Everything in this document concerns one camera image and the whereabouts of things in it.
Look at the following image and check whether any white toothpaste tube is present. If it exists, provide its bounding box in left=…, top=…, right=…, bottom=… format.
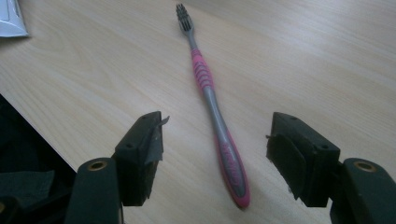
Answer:
left=0, top=0, right=30, bottom=38

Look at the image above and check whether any dark cloth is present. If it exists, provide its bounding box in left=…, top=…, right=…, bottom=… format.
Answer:
left=0, top=169, right=57, bottom=209

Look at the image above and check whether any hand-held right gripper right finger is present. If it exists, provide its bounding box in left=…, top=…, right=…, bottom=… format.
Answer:
left=265, top=111, right=341, bottom=208

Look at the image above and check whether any pink and grey toothbrush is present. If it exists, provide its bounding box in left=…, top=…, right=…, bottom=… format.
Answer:
left=175, top=3, right=251, bottom=209

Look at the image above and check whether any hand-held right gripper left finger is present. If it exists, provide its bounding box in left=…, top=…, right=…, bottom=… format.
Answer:
left=114, top=110, right=171, bottom=207

